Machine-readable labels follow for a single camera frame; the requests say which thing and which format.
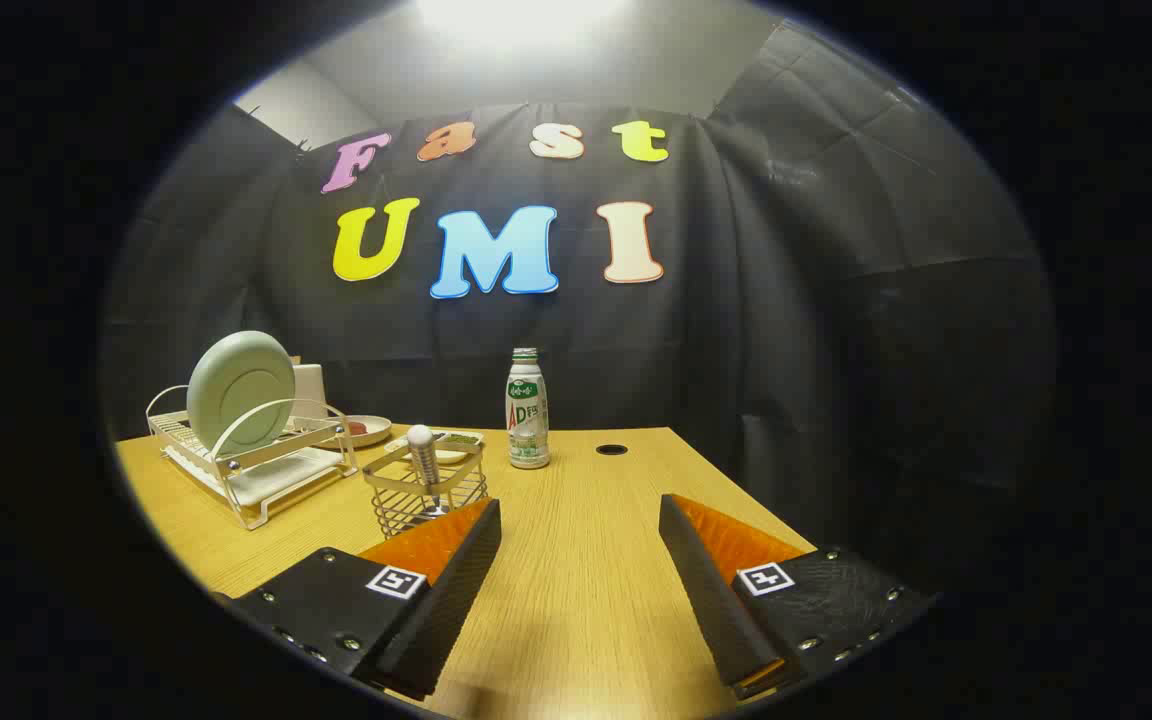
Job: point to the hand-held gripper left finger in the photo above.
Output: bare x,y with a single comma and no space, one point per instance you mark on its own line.
456,580

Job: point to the white toaster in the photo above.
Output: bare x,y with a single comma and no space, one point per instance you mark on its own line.
311,395

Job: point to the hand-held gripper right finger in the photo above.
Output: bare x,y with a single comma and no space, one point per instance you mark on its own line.
701,580

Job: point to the white divided grain dish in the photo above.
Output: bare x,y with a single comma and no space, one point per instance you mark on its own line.
456,440

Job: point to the small beige plate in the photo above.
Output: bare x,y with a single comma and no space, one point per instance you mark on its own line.
378,428

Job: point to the white green drink bottle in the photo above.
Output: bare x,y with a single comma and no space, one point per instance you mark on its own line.
527,420

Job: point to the pale green plate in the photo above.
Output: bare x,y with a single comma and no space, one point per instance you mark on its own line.
236,390

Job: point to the black backdrop cloth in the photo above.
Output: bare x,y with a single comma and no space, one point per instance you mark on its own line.
786,300

